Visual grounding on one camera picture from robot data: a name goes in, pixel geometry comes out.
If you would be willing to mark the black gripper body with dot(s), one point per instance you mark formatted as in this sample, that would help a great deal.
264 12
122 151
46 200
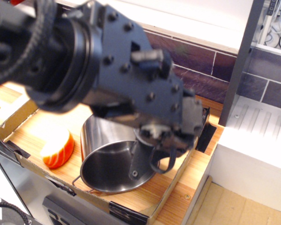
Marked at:
133 84

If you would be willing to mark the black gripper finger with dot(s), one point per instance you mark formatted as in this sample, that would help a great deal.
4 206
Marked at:
140 167

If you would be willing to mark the stainless steel metal pot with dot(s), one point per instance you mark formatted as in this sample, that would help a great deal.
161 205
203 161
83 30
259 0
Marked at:
106 156

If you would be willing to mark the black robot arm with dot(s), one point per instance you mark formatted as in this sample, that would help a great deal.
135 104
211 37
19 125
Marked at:
46 53

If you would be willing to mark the cardboard fence with black tape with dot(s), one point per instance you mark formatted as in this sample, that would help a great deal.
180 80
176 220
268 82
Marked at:
163 200

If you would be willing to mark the orange salmon sushi toy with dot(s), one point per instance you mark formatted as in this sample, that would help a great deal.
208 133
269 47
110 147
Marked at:
58 149

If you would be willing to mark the white dish drying rack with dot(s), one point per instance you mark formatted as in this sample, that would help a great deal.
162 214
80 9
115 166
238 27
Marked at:
254 129

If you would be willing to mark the dark grey vertical post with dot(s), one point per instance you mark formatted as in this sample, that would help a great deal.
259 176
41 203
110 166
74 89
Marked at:
243 53

